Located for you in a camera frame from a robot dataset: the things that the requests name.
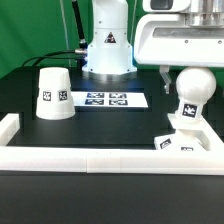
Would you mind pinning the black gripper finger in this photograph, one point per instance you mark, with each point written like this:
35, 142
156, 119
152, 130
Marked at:
164, 72

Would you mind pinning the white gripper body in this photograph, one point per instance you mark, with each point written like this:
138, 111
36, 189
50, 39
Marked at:
166, 39

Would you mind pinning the white lamp bulb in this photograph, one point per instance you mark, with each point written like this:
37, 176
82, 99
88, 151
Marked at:
195, 86

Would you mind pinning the white lamp base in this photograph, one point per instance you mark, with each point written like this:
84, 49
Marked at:
188, 135

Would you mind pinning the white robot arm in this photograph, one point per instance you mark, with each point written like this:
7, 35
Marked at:
110, 56

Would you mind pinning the white lamp shade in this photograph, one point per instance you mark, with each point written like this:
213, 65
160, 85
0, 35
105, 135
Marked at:
54, 101

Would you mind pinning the white fiducial marker sheet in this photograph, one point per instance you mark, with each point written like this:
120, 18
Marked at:
109, 99

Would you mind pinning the white U-shaped border frame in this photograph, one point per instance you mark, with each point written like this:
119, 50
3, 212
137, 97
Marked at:
13, 158

